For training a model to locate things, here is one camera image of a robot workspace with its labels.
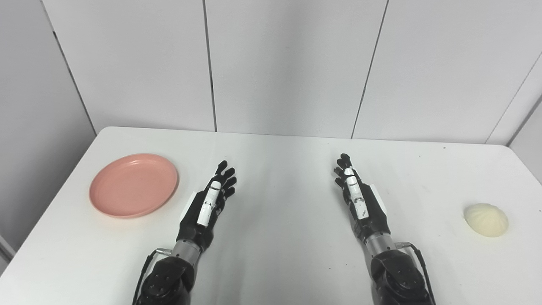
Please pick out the pink round plate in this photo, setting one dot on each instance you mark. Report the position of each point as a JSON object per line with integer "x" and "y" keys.
{"x": 133, "y": 185}

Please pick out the cream steamed bun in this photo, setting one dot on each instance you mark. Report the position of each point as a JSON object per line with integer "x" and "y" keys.
{"x": 487, "y": 220}

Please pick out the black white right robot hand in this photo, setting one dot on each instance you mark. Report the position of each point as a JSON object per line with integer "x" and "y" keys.
{"x": 372, "y": 216}

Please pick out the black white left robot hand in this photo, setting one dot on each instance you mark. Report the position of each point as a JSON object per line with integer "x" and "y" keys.
{"x": 199, "y": 224}

